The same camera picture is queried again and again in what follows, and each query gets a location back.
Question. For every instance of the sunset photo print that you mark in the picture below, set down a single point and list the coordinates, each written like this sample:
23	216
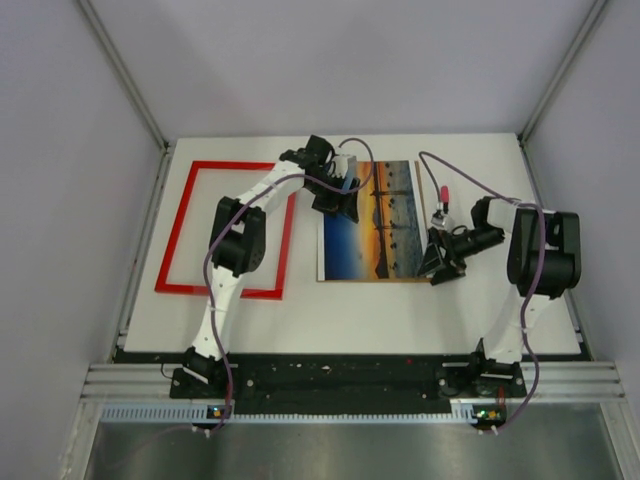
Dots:
375	225

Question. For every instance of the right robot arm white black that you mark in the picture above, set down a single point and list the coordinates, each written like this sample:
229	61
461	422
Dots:
543	261

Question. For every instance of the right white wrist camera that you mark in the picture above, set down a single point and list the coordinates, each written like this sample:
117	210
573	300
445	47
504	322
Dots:
441	220

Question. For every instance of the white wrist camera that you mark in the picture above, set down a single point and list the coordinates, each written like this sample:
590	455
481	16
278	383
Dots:
343	168
441	220

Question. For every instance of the right corner aluminium post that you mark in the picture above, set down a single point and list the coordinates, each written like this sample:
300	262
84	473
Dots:
576	48

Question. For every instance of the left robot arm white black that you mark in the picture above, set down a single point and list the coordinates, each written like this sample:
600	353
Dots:
237	243

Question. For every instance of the left corner aluminium post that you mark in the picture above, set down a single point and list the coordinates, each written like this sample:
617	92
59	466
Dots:
121	72

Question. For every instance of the grey slotted cable duct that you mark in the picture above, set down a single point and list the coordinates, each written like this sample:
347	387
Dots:
210	415

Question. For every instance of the red picture frame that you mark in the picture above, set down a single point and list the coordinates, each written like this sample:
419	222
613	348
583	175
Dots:
180	272

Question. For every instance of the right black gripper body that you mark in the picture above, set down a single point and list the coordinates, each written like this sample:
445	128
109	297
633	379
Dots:
465	244

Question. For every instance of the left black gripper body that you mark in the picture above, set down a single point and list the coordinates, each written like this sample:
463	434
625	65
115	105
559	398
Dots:
325	197

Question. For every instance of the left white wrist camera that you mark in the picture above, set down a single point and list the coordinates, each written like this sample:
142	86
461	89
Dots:
343	168

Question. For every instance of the corner aluminium post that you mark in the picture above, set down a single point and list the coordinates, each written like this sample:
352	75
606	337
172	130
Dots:
576	48
121	72

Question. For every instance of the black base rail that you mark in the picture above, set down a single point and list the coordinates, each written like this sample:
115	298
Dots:
346	384

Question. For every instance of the brown fibreboard backing board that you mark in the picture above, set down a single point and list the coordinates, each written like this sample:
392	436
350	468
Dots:
419	172

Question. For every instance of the red handled screwdriver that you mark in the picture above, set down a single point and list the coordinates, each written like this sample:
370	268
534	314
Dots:
444	198

